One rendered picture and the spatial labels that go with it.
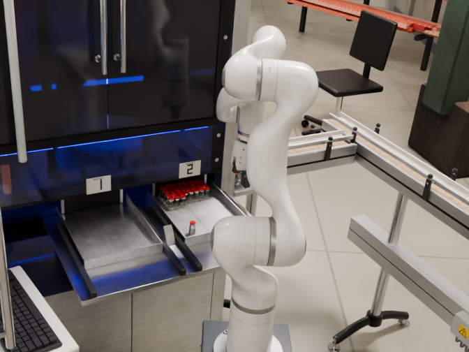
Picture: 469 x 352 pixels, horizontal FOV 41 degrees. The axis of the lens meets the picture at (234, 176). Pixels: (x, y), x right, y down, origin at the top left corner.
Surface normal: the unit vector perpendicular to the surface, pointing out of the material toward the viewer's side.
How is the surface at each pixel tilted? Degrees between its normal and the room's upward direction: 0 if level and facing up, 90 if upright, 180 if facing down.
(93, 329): 90
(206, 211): 0
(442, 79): 89
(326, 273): 0
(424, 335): 0
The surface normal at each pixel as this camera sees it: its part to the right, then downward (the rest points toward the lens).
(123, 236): 0.08, -0.88
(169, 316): 0.47, 0.45
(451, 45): -0.95, 0.06
